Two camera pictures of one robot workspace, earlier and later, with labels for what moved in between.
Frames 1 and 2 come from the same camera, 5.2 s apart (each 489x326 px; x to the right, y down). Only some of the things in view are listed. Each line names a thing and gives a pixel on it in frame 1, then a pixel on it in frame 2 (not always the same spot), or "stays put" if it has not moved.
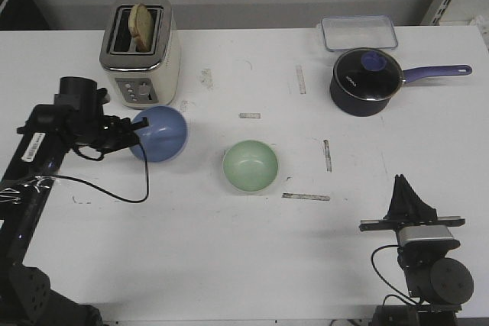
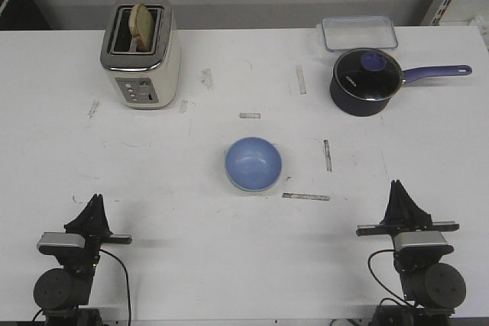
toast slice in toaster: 140,24 stays put
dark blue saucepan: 366,82 stays put
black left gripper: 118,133 -> 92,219
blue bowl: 165,137 -> 253,164
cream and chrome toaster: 140,50 stays put
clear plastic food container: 359,32 stays put
